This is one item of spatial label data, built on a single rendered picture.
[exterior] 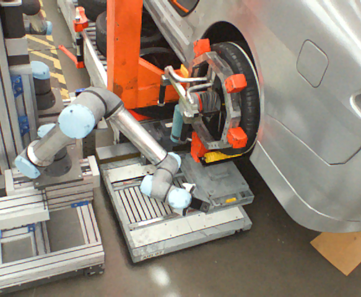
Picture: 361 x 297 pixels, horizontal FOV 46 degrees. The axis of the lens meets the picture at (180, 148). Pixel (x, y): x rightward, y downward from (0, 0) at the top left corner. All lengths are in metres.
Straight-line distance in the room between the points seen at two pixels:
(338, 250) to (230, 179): 0.87
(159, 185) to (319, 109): 0.71
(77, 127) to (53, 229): 1.19
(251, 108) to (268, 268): 1.11
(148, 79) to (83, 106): 1.33
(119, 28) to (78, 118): 1.11
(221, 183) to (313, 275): 0.82
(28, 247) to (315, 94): 1.72
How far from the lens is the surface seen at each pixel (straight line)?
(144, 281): 2.65
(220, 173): 2.92
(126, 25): 2.51
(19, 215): 2.04
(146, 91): 2.82
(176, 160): 1.71
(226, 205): 2.88
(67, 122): 1.52
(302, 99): 1.88
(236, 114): 2.24
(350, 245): 3.19
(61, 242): 2.55
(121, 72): 2.67
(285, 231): 3.06
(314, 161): 1.88
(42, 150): 1.75
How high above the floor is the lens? 2.33
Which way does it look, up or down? 43 degrees down
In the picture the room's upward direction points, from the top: 10 degrees clockwise
